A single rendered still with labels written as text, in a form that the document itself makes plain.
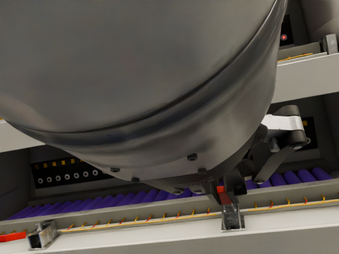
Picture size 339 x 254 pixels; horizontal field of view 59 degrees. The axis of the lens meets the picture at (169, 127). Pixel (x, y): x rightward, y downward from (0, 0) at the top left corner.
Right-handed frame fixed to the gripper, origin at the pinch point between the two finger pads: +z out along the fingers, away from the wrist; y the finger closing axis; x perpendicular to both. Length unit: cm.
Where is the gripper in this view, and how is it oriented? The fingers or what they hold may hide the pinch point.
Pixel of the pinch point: (221, 184)
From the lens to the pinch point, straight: 32.0
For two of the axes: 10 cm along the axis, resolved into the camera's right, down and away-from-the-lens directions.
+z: 2.7, 3.8, 8.9
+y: 9.6, -1.7, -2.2
